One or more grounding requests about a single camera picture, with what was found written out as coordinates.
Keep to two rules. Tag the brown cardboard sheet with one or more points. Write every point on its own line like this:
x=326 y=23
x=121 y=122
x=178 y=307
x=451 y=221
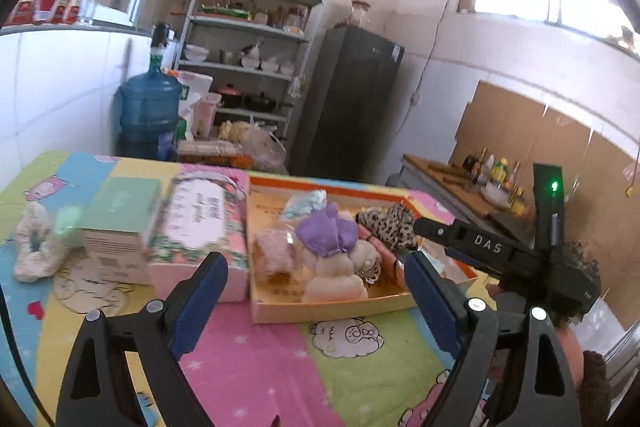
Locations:
x=505 y=122

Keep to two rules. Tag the grey metal shelf unit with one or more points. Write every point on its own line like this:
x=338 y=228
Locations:
x=250 y=32

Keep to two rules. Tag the pink floral box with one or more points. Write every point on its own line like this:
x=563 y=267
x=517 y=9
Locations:
x=200 y=217

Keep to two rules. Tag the leopard print cloth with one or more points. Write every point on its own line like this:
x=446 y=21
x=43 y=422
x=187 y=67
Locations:
x=390 y=227

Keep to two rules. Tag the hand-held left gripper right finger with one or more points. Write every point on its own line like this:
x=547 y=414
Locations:
x=430 y=302

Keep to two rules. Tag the white shelf bowl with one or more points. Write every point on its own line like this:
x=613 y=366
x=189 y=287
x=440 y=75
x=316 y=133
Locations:
x=196 y=53

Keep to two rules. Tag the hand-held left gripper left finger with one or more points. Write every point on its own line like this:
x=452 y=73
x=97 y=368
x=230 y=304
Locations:
x=200 y=302

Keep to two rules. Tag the pink plush in clear bag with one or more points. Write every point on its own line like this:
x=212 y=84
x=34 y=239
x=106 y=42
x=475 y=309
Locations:
x=275 y=252

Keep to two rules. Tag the light blue scrunchie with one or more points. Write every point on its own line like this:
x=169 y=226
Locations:
x=306 y=204

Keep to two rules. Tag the colourful cartoon play mat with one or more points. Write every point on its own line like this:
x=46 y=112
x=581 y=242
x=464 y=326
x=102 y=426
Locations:
x=250 y=372

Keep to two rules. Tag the person's right hand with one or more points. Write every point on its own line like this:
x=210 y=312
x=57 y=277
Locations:
x=570 y=352

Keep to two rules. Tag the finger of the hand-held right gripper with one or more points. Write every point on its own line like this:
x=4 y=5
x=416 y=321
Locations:
x=475 y=263
x=470 y=239

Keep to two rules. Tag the clear plastic bag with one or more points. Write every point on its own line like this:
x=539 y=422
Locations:
x=260 y=147

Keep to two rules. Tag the pink bag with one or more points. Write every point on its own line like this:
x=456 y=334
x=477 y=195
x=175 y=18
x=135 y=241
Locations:
x=207 y=114

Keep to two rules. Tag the grey kitchen counter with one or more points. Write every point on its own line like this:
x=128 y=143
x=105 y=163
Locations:
x=430 y=172

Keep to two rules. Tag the orange shallow cardboard box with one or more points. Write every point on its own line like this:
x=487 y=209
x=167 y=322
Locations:
x=280 y=302

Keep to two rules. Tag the group of condiment bottles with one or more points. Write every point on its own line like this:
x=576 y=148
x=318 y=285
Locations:
x=495 y=169

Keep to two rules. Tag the green white box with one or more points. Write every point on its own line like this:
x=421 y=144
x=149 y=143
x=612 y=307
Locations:
x=125 y=207

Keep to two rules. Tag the blue water jug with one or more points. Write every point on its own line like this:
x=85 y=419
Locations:
x=150 y=112

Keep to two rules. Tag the person's right forearm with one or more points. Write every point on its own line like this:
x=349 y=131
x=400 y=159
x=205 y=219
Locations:
x=595 y=387

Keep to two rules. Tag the clear drinking glass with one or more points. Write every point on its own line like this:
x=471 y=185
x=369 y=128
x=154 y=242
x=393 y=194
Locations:
x=89 y=7

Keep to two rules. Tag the dark grey refrigerator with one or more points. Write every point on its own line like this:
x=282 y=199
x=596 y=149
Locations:
x=345 y=107

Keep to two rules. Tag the glass jar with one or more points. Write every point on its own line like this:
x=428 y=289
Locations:
x=361 y=13

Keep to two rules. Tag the white fluffy scrunchie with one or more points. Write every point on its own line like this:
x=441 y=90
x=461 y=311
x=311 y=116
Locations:
x=37 y=247

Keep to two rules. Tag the black cooking pot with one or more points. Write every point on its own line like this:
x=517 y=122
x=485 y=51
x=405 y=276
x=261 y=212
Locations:
x=262 y=103

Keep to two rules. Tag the white rice sack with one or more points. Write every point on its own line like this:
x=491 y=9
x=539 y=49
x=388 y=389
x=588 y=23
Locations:
x=195 y=102

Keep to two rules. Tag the black water pump dispenser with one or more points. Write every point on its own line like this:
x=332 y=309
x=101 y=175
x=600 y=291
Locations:
x=160 y=42

